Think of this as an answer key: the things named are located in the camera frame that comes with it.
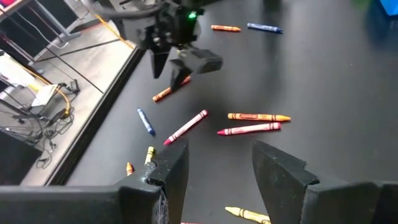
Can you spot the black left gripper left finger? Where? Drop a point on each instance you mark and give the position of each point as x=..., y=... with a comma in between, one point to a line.
x=77, y=205

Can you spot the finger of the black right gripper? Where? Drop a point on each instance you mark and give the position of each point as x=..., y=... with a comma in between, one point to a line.
x=160, y=62
x=180, y=74

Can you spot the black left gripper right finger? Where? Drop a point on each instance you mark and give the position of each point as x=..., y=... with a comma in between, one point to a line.
x=326, y=205

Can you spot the orange crayon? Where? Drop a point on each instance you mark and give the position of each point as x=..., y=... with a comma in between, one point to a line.
x=130, y=169
x=161, y=95
x=225, y=28

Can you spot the blue crayon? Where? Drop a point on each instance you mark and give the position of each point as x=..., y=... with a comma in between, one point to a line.
x=146, y=122
x=264, y=27

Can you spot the red crayon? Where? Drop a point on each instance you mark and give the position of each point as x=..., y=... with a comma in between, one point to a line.
x=248, y=128
x=186, y=127

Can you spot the black floor box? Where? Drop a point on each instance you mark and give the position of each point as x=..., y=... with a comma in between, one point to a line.
x=15, y=161

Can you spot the yellow crayon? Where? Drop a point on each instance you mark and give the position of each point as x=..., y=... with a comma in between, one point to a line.
x=248, y=214
x=149, y=154

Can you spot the yellow-orange crayon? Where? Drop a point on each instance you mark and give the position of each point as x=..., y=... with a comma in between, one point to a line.
x=258, y=117

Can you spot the black power adapter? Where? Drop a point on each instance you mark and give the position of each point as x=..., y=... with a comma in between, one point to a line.
x=74, y=86

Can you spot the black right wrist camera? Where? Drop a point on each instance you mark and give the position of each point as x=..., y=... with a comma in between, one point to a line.
x=205, y=62

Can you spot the grey desk frame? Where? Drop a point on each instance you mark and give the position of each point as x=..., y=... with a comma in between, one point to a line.
x=59, y=31

